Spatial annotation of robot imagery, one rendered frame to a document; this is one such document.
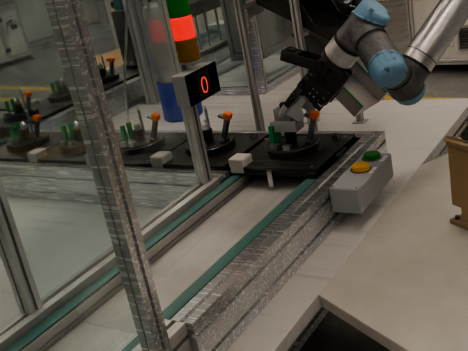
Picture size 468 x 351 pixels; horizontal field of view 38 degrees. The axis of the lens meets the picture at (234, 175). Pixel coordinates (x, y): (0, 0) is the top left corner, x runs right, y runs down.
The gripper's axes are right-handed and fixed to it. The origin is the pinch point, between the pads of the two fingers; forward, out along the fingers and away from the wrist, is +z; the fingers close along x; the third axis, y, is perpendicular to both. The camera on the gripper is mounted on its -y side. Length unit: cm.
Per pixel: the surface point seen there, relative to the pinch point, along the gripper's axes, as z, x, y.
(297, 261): 0.3, -36.9, 27.0
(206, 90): -1.6, -18.6, -14.1
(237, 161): 12.4, -12.0, 0.6
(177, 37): -8.7, -21.4, -25.6
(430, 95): 130, 357, 25
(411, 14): 117, 419, -32
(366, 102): -1.9, 28.2, 12.1
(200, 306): -4, -67, 20
